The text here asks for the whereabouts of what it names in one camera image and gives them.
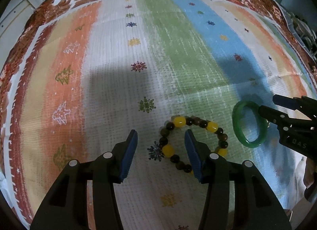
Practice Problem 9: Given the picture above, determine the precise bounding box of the pile of clothes under rack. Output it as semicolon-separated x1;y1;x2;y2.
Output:
285;9;317;57

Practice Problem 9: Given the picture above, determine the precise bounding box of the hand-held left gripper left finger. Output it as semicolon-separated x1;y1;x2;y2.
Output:
30;129;138;230

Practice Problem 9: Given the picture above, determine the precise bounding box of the yellow and dark bead bracelet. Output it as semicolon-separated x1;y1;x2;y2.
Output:
158;115;229;173

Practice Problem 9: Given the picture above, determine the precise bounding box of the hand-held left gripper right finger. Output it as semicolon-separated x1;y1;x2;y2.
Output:
184;129;293;230

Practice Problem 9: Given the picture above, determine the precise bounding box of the green jade bangle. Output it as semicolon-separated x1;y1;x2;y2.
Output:
232;101;269;149

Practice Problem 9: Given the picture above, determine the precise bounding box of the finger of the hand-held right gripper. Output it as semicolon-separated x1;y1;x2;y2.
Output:
272;94;317;119
259;105;310;129

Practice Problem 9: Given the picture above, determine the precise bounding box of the white headboard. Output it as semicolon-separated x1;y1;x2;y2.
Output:
0;0;37;37

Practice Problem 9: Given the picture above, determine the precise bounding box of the striped colourful mat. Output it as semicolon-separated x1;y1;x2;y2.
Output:
0;0;315;230

